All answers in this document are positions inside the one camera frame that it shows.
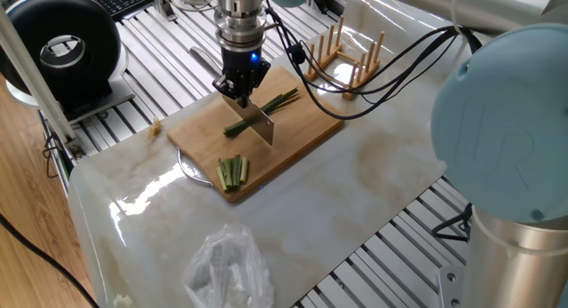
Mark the short aluminium frame post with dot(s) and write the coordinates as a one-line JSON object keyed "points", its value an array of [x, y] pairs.
{"points": [[164, 4]]}

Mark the marble pattern table mat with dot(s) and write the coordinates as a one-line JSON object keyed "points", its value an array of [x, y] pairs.
{"points": [[333, 219]]}

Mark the clear plastic bag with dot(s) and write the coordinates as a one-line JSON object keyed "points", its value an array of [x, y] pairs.
{"points": [[226, 272]]}

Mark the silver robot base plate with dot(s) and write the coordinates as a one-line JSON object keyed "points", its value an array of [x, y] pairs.
{"points": [[450, 286]]}

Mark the steel cleaver knife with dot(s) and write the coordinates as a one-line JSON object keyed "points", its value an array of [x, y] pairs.
{"points": [[262, 121]]}

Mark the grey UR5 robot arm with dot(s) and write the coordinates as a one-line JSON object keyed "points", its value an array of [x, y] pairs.
{"points": [[501, 130]]}

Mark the long green garlic stalk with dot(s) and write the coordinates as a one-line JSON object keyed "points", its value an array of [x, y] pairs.
{"points": [[235, 128]]}

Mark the tan garlic root bit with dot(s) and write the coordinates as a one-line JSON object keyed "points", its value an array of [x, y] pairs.
{"points": [[154, 127]]}

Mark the pale green garlic piece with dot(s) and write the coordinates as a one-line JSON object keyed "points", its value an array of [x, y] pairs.
{"points": [[243, 169], [221, 179]]}

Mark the dark green garlic piece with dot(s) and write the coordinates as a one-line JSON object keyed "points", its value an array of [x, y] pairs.
{"points": [[237, 170], [225, 175], [230, 172]]}

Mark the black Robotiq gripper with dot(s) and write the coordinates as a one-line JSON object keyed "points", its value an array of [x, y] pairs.
{"points": [[244, 70]]}

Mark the bamboo cutting board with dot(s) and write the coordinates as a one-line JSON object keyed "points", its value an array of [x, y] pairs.
{"points": [[302, 130]]}

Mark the wooden peg rack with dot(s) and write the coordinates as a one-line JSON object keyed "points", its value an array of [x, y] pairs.
{"points": [[368, 75]]}

